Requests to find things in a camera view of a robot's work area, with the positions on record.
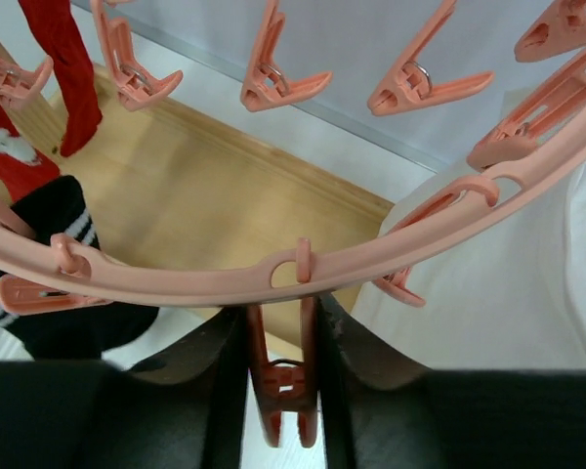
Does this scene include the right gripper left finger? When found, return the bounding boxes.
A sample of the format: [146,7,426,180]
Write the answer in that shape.
[0,307,248,468]

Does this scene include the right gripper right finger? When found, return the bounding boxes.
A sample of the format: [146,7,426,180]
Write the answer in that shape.
[315,294,586,468]

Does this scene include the pink round clip hanger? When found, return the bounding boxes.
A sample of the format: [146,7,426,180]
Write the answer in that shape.
[0,0,586,448]

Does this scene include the white hanging cloth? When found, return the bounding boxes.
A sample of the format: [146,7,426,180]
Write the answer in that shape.
[353,162,586,369]

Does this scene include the wooden clothes rack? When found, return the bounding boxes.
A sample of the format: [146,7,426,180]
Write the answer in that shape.
[0,63,395,362]

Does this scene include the black sock white stripes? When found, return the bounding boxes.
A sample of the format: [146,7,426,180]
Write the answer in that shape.
[0,176,159,360]

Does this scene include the red sock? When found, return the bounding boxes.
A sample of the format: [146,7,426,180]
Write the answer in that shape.
[19,0,103,157]
[0,106,61,202]

